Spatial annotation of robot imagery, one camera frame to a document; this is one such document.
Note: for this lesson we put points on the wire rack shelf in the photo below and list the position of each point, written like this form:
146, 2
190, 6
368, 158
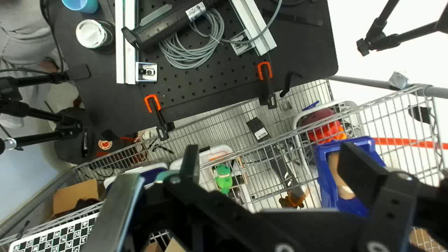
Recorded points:
281, 173

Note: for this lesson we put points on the orange black clamp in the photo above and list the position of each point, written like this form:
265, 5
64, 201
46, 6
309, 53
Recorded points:
153, 106
265, 76

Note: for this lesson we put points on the green toy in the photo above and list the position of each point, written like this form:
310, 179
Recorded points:
223, 179

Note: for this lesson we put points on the checkerboard calibration sheet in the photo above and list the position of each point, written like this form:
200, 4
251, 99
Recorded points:
68, 237

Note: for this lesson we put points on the black small device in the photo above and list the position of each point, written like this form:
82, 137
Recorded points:
258, 130

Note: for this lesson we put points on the blue cup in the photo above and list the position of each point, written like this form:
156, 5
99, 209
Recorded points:
82, 6

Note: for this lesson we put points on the aluminium extrusion rail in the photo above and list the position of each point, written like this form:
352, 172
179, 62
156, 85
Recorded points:
130, 69
256, 34

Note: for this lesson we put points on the white round container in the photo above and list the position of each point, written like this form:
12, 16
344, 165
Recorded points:
92, 34

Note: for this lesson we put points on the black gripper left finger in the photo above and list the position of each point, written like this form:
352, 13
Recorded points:
209, 222

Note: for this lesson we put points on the black camera tripod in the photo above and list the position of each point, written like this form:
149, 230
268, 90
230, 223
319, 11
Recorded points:
71, 131

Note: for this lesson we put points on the cardboard box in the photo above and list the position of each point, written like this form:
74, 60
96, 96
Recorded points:
76, 197

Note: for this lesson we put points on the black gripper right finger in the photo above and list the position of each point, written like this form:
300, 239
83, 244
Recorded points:
397, 202

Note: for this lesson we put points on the blue plastic bin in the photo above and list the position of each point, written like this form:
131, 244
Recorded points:
330, 193

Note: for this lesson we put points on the orange red toy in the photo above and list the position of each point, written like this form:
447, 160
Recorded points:
323, 134

